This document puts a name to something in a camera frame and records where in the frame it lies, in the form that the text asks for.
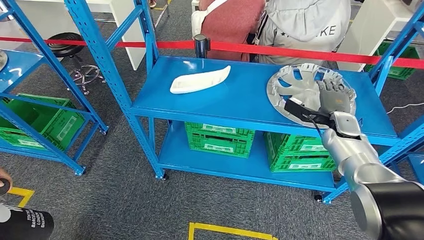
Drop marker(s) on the white cabinet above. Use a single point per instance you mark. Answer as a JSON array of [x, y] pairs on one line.
[[126, 30], [371, 30]]

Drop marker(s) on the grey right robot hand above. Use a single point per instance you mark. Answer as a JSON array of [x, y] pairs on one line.
[[336, 97]]

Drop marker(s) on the silver plastic wheel cover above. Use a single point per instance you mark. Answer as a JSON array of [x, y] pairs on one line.
[[298, 96], [2, 61]]

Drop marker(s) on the person's hand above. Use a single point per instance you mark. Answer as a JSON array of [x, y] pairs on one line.
[[5, 174]]

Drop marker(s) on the black swivel stool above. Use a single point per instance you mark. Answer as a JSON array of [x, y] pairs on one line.
[[64, 43]]

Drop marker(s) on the green plastic crate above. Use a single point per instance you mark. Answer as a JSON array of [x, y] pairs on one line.
[[397, 71], [49, 122], [298, 155], [218, 140]]

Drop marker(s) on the red barrier belt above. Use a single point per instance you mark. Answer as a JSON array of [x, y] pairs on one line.
[[265, 49]]

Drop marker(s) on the yellow floor tape square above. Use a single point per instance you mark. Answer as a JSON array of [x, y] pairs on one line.
[[24, 192], [232, 231]]

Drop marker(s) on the black round controller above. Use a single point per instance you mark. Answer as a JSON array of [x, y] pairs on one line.
[[3, 187]]

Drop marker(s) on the person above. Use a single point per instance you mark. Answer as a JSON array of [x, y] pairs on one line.
[[232, 23], [26, 225], [298, 33]]

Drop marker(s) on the white plastic trim part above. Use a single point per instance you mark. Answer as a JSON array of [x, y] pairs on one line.
[[198, 81]]

